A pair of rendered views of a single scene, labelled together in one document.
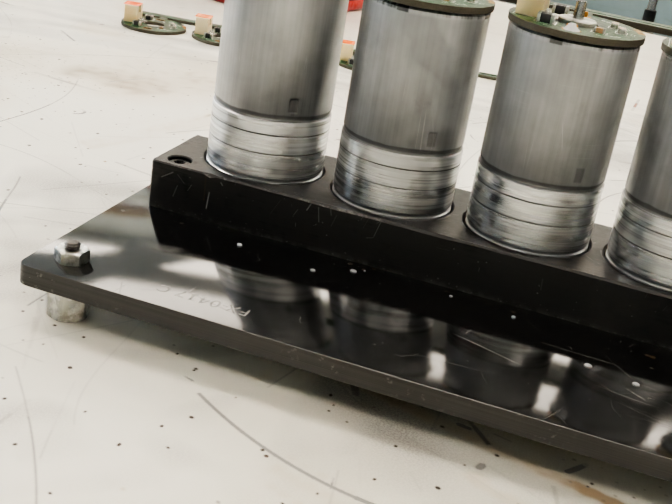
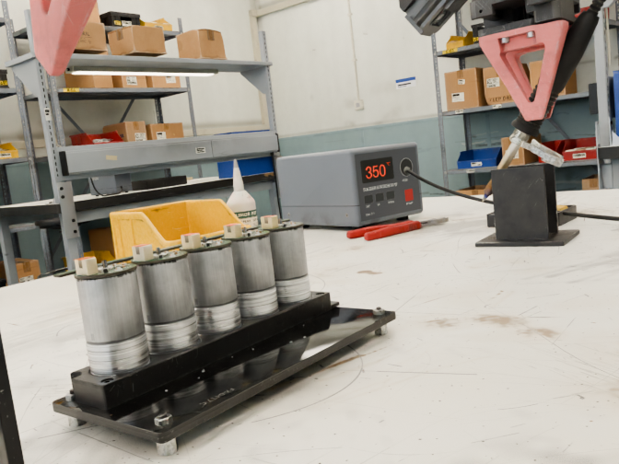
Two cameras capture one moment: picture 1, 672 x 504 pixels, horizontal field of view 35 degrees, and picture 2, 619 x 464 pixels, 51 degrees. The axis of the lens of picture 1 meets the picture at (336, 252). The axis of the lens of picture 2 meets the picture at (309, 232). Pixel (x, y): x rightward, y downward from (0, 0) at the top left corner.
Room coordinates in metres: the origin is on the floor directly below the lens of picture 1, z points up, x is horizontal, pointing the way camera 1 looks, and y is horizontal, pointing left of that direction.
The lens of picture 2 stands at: (0.03, 0.22, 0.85)
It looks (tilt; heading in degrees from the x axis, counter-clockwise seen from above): 7 degrees down; 294
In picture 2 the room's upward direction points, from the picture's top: 7 degrees counter-clockwise
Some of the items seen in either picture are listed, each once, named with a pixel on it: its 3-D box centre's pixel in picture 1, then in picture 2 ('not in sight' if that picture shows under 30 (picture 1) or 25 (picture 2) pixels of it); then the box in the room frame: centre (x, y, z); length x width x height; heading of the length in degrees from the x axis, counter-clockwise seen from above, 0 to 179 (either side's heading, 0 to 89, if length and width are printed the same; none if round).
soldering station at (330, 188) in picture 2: not in sight; (348, 187); (0.32, -0.56, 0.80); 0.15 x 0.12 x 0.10; 152
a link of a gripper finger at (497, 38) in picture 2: not in sight; (533, 63); (0.07, -0.37, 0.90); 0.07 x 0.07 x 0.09; 79
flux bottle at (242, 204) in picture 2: not in sight; (240, 202); (0.41, -0.43, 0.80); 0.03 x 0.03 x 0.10
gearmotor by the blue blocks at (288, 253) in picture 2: not in sight; (286, 269); (0.18, -0.09, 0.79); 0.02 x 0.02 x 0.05
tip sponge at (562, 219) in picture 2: not in sight; (531, 214); (0.09, -0.48, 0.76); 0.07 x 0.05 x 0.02; 164
